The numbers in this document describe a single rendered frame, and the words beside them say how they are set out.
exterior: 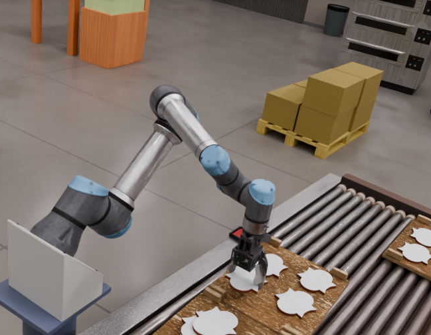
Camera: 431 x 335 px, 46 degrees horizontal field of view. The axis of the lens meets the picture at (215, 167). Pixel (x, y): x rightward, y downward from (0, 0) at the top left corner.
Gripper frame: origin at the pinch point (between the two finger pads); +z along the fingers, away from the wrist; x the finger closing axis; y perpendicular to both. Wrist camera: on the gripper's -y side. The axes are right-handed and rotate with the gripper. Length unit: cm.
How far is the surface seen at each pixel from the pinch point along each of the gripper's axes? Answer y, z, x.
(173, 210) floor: -151, 100, -129
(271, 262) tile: -19.9, 4.9, 0.2
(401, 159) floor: -414, 104, -23
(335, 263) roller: -41.1, 8.3, 16.9
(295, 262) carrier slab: -28.3, 6.2, 6.0
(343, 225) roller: -71, 9, 10
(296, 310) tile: -3.5, 4.9, 17.3
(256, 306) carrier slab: 2.9, 5.8, 6.3
